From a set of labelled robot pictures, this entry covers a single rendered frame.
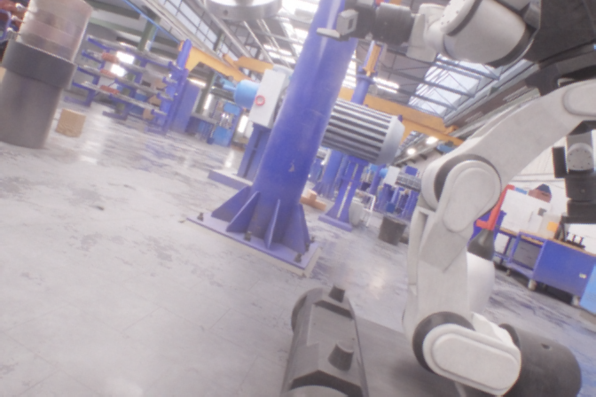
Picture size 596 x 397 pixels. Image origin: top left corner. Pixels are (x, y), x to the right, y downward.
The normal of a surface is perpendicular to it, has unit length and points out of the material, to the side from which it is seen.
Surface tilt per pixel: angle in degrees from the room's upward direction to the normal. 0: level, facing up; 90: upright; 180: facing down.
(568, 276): 90
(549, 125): 113
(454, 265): 90
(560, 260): 90
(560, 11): 122
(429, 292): 90
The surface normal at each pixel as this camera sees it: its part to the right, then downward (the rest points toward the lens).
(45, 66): 0.65, 0.26
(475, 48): -0.35, 0.87
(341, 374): 0.34, -0.94
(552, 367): 0.13, -0.49
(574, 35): -0.39, 0.67
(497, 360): -0.11, -0.02
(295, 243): -0.53, -0.17
